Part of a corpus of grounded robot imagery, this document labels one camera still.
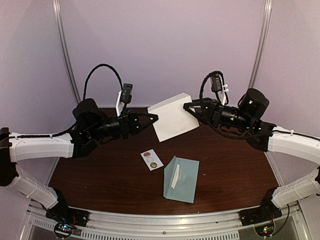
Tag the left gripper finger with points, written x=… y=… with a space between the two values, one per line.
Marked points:
x=145 y=122
x=148 y=115

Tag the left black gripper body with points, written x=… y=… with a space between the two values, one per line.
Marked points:
x=126 y=128

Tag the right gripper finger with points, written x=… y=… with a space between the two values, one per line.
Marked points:
x=203 y=116
x=196 y=103

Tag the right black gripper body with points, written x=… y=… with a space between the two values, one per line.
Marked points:
x=216 y=112

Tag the beige decorated lined sheet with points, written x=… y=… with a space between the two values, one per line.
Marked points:
x=173 y=120

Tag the white sticker sheet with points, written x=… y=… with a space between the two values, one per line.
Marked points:
x=151 y=159

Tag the white letter paper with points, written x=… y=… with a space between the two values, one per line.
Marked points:
x=175 y=176

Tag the light blue envelope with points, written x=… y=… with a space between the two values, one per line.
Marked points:
x=185 y=188

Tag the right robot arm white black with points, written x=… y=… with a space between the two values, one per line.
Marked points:
x=244 y=123

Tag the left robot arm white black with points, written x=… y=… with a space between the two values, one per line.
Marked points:
x=91 y=127

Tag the left circuit board with LEDs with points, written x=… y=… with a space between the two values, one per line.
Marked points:
x=64 y=228

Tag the circuit board with leds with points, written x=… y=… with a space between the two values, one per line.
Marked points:
x=266 y=230
x=64 y=228

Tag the right circuit board with LEDs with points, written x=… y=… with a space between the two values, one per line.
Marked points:
x=266 y=230

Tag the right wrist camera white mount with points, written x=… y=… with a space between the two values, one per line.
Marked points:
x=219 y=87

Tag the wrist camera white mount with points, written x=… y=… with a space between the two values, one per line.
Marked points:
x=219 y=87
x=124 y=97

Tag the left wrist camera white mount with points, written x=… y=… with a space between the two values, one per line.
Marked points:
x=124 y=97

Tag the right aluminium frame post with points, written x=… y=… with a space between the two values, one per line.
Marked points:
x=263 y=36

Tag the aluminium frame post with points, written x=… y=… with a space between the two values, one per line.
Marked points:
x=263 y=36
x=57 y=10

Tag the front aluminium rail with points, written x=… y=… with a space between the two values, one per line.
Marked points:
x=222 y=225

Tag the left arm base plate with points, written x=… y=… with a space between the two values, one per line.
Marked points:
x=74 y=217

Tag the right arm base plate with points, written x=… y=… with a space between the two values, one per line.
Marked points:
x=257 y=215

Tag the left aluminium frame post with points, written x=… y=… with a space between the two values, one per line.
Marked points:
x=57 y=10

